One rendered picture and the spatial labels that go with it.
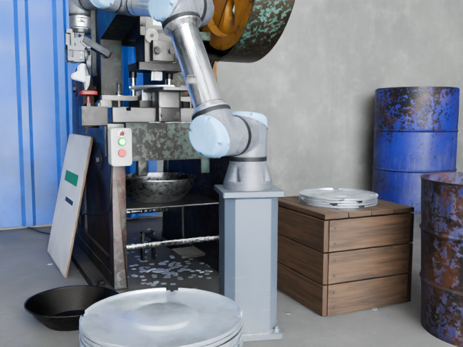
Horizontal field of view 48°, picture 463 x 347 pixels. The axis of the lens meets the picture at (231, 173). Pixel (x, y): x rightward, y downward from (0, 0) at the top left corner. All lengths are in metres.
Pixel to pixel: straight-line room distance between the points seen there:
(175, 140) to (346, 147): 2.39
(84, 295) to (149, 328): 1.04
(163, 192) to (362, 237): 0.82
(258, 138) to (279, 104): 2.36
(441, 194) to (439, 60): 3.35
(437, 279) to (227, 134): 0.77
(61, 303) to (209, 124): 0.88
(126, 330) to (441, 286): 1.05
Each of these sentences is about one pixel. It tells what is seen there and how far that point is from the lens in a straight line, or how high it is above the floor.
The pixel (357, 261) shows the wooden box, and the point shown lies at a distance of 1.86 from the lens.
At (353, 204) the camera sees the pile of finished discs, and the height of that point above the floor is 0.36.
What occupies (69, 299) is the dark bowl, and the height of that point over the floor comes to 0.03.
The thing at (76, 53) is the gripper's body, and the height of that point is 0.89.
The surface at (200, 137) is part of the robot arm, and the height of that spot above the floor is 0.61.
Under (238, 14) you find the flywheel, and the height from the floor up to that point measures 1.12.
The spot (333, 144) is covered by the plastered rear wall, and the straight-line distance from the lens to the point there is 4.18.
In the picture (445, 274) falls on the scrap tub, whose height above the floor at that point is 0.21.
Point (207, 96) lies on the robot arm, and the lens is 1.49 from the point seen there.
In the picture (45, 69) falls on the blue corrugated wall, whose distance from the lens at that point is 3.34.
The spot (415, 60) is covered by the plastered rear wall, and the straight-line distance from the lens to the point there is 4.74.
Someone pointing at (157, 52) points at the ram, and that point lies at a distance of 2.18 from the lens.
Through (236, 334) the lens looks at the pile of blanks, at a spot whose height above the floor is 0.29.
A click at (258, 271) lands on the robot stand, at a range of 1.59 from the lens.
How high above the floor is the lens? 0.66
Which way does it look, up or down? 6 degrees down
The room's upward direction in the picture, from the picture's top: straight up
